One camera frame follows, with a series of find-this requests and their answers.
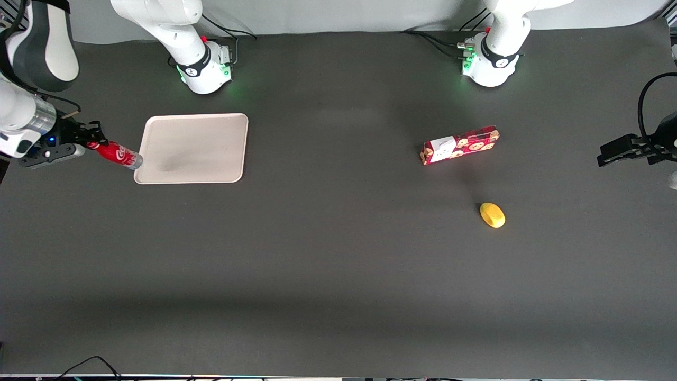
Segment red cookie box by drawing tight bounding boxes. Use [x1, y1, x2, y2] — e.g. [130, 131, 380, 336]
[420, 125, 501, 166]

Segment black thin table edge cable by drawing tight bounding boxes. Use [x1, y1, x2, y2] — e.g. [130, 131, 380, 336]
[52, 355, 123, 381]

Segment red coke bottle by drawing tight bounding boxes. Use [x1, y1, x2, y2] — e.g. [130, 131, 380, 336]
[87, 140, 144, 170]

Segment black arm base cables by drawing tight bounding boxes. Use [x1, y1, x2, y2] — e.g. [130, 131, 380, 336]
[401, 7, 490, 62]
[200, 13, 259, 66]

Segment black right arm base cables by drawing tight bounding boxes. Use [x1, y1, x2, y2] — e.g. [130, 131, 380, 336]
[200, 13, 259, 66]

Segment beige plastic tray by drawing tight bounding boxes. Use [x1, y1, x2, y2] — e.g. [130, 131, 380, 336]
[133, 113, 249, 185]

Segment dark grey table mat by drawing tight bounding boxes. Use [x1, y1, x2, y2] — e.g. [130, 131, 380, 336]
[0, 18, 677, 378]

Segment black looped gripper cable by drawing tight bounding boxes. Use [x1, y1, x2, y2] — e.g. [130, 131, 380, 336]
[637, 72, 677, 139]

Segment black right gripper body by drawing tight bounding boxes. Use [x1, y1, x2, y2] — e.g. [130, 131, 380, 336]
[32, 117, 84, 157]

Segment yellow lemon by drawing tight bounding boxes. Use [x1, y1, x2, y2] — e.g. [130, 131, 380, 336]
[479, 202, 507, 229]

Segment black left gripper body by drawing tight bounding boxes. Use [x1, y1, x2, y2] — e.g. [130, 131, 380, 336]
[641, 112, 677, 165]

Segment black left arm base cables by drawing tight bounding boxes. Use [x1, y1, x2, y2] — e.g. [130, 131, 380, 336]
[401, 7, 490, 62]

